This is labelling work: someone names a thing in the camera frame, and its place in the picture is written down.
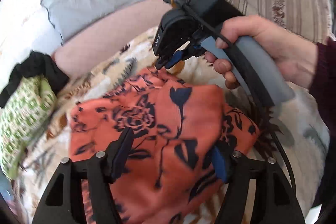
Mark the pink bolster cushion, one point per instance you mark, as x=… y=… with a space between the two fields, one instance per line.
x=107 y=36

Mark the leaf print blanket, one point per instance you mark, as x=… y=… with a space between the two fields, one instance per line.
x=297 y=124

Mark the person's right hand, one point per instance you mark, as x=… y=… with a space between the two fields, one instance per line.
x=295 y=57

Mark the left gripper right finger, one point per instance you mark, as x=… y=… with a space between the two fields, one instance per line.
x=275 y=201

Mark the black garment on pillow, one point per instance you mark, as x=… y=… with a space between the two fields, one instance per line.
x=35 y=65

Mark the orange floral garment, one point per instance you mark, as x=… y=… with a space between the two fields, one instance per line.
x=168 y=173

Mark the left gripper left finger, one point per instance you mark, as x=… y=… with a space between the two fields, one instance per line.
x=62 y=201

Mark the green checkered pillow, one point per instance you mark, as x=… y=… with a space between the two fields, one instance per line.
x=28 y=108

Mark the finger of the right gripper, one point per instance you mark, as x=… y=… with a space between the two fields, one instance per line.
x=162 y=62
x=176 y=58

